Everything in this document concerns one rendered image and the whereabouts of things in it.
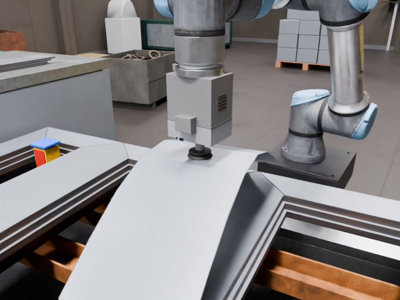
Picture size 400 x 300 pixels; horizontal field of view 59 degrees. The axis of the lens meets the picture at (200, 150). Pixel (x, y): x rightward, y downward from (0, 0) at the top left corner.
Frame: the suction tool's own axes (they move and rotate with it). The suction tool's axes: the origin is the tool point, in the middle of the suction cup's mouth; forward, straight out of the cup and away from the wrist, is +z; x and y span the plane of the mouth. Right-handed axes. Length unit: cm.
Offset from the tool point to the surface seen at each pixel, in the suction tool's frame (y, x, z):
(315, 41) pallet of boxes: -191, 677, 50
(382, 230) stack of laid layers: 27.6, 25.8, 18.3
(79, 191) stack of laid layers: -35.0, -0.5, 16.9
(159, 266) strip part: 6.5, -18.5, 5.8
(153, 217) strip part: 1.8, -14.0, 2.8
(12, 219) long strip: -34.8, -16.8, 15.5
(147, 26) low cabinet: -659, 706, 38
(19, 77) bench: -83, 16, -2
